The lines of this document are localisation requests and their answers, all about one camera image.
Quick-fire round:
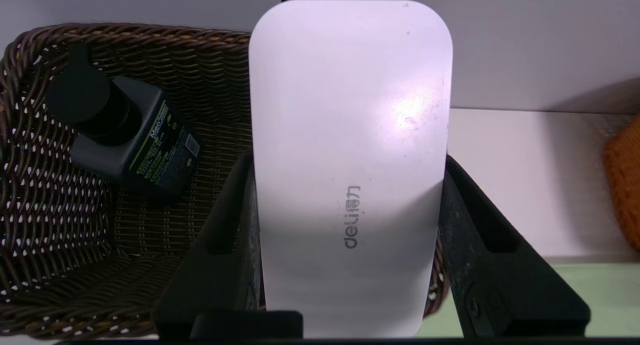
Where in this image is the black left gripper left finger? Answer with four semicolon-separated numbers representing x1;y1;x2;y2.
152;147;265;337

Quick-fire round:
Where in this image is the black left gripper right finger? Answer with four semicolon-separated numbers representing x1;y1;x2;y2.
437;154;592;338

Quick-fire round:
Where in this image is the dark bottle with black cap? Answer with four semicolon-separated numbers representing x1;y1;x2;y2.
46;42;202;202

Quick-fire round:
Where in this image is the white oblong plastic case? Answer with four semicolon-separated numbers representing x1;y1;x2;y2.
248;0;454;338

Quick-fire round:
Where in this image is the orange wicker basket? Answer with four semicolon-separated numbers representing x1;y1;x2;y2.
602;116;640;253

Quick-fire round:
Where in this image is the dark brown wicker basket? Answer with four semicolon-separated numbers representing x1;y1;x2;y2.
0;23;451;340

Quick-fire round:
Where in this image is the light green plastic tray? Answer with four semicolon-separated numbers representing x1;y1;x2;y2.
415;261;640;338

